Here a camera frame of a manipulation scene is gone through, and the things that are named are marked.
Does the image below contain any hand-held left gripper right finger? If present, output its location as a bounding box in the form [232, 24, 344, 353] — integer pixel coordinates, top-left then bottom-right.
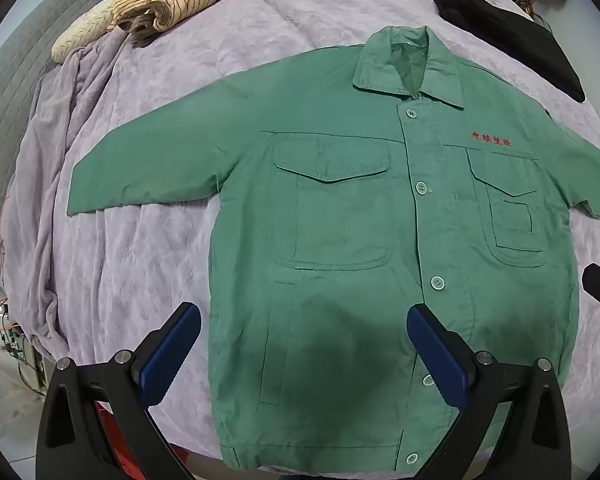
[406, 303, 574, 480]

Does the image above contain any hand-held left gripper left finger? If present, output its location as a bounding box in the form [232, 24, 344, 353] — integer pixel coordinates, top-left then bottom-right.
[35, 301, 203, 480]

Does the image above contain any green work jacket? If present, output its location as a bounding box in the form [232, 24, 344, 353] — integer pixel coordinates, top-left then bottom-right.
[66, 25, 600, 473]

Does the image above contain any lavender fleece blanket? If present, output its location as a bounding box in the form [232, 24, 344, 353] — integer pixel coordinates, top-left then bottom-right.
[2, 0, 600, 461]

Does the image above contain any black garment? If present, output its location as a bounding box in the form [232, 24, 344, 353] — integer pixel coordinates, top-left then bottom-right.
[430, 0, 587, 103]

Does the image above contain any grey quilted headboard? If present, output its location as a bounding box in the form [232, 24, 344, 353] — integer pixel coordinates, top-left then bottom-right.
[0, 0, 123, 276]

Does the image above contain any cream knitted cloth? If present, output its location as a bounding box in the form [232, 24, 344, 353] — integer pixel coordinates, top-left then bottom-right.
[51, 0, 126, 64]

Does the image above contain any bundle of coloured wires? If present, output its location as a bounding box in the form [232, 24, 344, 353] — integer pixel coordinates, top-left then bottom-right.
[0, 200, 46, 396]

